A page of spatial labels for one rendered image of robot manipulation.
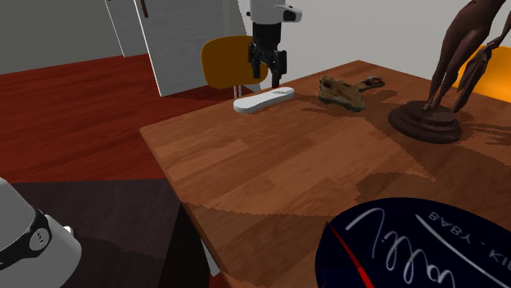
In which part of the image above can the white door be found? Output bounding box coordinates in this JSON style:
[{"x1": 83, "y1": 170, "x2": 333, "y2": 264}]
[{"x1": 104, "y1": 0, "x2": 261, "y2": 98}]

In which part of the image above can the white remote control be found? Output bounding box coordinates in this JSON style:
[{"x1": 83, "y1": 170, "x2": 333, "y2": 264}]
[{"x1": 233, "y1": 86, "x2": 296, "y2": 115}]

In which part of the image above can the wooden table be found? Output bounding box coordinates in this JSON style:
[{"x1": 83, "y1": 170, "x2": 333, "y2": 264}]
[{"x1": 138, "y1": 59, "x2": 511, "y2": 288}]

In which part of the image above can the orange chair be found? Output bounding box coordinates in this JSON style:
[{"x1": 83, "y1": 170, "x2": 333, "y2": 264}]
[
  {"x1": 452, "y1": 44, "x2": 511, "y2": 104},
  {"x1": 200, "y1": 34, "x2": 269, "y2": 99}
]

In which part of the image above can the dark brown figure statue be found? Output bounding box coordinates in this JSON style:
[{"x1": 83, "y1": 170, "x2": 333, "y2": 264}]
[{"x1": 387, "y1": 0, "x2": 509, "y2": 145}]

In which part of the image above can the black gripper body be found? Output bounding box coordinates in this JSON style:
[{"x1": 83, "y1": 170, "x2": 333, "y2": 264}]
[{"x1": 251, "y1": 22, "x2": 283, "y2": 61}]

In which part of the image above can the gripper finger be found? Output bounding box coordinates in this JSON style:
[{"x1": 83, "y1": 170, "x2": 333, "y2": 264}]
[
  {"x1": 270, "y1": 49, "x2": 288, "y2": 89},
  {"x1": 247, "y1": 41, "x2": 266, "y2": 79}
]

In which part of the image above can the brown rusty flat object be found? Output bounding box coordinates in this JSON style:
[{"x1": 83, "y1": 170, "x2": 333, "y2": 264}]
[{"x1": 317, "y1": 74, "x2": 387, "y2": 114}]

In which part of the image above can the dark blue round object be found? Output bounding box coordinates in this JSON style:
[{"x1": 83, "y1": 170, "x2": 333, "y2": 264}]
[{"x1": 314, "y1": 196, "x2": 511, "y2": 288}]

